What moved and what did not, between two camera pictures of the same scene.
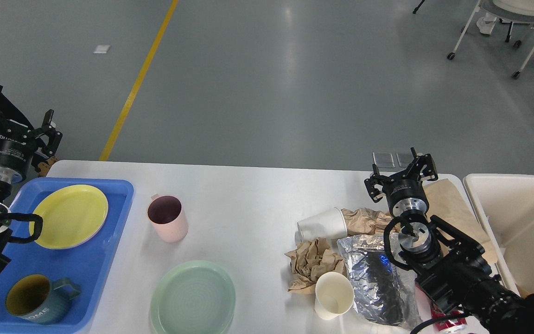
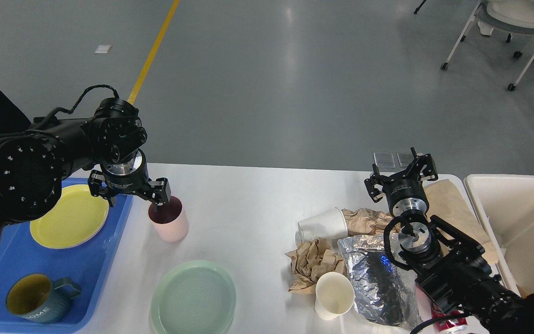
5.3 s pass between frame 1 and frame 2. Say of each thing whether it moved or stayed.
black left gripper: moved
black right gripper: stayed
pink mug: stayed
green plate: stayed
